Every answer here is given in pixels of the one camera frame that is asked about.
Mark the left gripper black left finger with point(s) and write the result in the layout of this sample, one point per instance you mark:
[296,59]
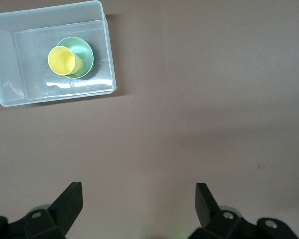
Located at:
[69,204]

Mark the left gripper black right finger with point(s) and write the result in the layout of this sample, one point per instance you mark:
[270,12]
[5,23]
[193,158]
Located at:
[204,204]

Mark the yellow plastic cup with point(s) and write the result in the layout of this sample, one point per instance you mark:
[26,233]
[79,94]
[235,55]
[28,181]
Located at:
[62,59]

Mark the mint green bowl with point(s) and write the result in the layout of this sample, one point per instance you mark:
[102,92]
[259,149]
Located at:
[86,53]

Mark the clear plastic box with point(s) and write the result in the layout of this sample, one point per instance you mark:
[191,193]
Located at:
[5,49]

